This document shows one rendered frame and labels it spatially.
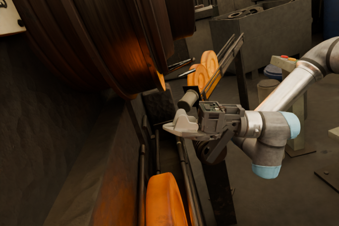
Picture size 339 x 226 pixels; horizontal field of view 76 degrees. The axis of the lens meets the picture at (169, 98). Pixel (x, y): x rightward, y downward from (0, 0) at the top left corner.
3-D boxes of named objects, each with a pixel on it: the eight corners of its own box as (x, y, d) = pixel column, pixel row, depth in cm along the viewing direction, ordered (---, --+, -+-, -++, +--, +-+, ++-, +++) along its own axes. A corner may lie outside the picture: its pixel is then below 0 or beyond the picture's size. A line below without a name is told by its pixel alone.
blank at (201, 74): (183, 74, 92) (190, 73, 90) (197, 58, 103) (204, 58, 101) (192, 104, 99) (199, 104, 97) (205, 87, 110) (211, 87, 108)
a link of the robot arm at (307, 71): (316, 28, 76) (218, 129, 79) (347, 27, 66) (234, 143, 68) (330, 52, 81) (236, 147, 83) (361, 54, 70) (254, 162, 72)
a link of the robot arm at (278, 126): (298, 147, 59) (305, 117, 56) (259, 146, 58) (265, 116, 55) (282, 134, 66) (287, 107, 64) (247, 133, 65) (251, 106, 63)
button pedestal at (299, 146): (293, 160, 135) (289, 66, 112) (273, 139, 157) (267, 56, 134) (319, 154, 135) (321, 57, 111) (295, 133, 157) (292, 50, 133)
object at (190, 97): (179, 112, 92) (175, 100, 89) (187, 100, 98) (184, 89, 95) (191, 113, 88) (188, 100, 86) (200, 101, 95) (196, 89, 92)
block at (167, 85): (158, 153, 82) (139, 96, 73) (158, 141, 90) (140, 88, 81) (185, 146, 82) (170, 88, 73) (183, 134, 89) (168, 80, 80)
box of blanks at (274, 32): (245, 82, 260) (237, 15, 230) (211, 70, 335) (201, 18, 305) (313, 56, 281) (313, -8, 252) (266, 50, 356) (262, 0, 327)
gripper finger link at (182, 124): (163, 111, 57) (198, 112, 58) (162, 130, 59) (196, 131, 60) (164, 116, 54) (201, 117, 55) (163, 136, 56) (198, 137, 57)
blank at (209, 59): (197, 58, 103) (204, 58, 101) (208, 46, 113) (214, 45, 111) (205, 87, 110) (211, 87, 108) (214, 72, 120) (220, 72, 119)
